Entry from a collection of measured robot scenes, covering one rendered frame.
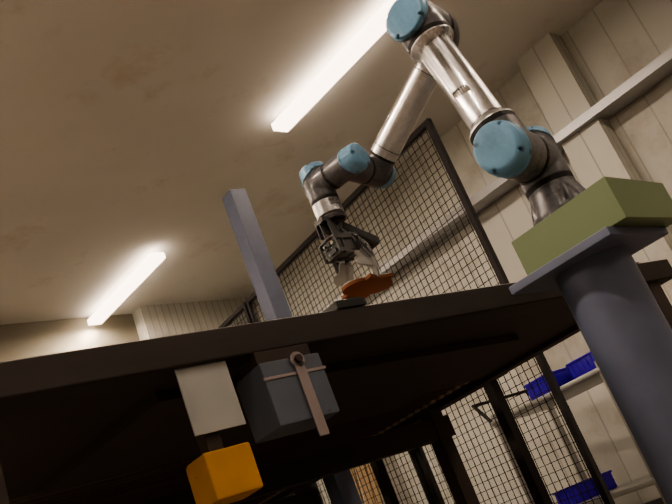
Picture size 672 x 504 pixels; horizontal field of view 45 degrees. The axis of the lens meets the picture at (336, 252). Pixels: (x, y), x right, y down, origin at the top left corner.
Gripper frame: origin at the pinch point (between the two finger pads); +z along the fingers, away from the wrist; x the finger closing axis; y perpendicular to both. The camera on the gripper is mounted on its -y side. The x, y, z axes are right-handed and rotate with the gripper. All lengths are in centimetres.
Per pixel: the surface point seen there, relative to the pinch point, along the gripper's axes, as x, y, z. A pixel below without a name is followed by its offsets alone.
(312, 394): 25, 48, 30
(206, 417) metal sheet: 21, 68, 28
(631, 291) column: 54, -17, 31
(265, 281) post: -169, -101, -78
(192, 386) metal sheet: 21, 69, 22
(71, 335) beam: -494, -138, -191
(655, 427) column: 47, -12, 58
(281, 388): 24, 54, 27
